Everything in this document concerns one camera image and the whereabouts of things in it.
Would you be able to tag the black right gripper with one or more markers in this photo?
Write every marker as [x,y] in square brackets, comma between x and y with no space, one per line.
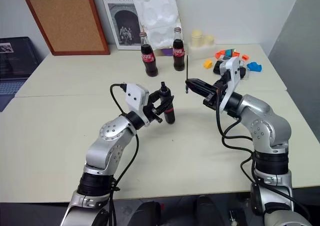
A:
[217,95]

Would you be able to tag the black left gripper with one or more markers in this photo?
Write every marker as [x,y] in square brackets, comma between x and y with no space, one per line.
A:
[150,112]

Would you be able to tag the long metal screwdriver bit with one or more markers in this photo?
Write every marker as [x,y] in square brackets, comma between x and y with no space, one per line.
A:
[187,68]

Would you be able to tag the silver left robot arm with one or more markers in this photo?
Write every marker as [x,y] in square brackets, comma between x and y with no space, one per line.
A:
[110,135]

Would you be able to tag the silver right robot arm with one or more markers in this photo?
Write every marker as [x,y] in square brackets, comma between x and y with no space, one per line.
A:
[262,120]

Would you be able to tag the yellow plastic block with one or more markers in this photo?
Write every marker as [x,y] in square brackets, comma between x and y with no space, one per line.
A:
[208,64]

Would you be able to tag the cola glass bottle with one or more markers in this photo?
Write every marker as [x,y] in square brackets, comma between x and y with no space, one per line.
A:
[178,63]
[149,68]

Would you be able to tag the white foam base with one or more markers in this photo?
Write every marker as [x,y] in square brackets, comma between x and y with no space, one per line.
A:
[200,51]

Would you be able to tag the teal plastic block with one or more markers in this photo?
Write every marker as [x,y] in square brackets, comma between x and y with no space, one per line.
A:
[228,52]

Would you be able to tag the small cream plastic cylinder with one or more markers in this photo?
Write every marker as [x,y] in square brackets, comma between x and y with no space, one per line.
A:
[209,40]

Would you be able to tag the purple box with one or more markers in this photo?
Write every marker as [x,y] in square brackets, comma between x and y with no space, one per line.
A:
[166,51]

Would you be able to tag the large cream plastic cylinder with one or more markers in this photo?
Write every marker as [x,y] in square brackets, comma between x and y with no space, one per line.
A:
[196,38]

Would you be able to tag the small orange plastic block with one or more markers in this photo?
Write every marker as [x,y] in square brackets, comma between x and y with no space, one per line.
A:
[245,57]

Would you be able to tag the blue plastic block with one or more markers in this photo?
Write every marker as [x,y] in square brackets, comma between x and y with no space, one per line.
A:
[255,67]

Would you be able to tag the graphic design book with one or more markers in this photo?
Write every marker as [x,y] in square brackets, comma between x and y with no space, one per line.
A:
[112,30]

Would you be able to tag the white foam packaging sheet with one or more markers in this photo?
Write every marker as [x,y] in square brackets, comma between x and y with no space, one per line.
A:
[160,10]

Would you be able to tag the grey partition panel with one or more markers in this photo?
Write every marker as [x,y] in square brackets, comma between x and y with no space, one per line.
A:
[300,35]

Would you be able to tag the wood-framed cork board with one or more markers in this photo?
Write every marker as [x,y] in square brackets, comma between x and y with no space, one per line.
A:
[65,18]

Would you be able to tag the dark laptop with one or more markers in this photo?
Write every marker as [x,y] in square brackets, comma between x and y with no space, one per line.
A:
[15,60]

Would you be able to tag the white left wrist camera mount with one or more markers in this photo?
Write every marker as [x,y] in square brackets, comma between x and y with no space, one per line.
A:
[135,95]

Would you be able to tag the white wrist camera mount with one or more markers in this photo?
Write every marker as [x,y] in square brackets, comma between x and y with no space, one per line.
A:
[135,95]
[235,70]

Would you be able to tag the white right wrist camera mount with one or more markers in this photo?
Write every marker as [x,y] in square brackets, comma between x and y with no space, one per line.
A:
[235,70]

